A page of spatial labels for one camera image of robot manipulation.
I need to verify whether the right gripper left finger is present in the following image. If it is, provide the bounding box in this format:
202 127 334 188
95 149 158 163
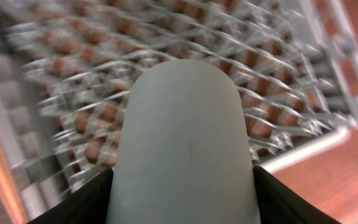
29 168 114 224

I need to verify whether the grey dishwasher rack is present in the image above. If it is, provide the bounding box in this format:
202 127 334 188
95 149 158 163
0 0 358 223

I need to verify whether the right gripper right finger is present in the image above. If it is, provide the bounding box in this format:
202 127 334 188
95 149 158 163
252 166 339 224

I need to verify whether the light blue cup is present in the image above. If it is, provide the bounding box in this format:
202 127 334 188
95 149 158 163
106 60 260 224

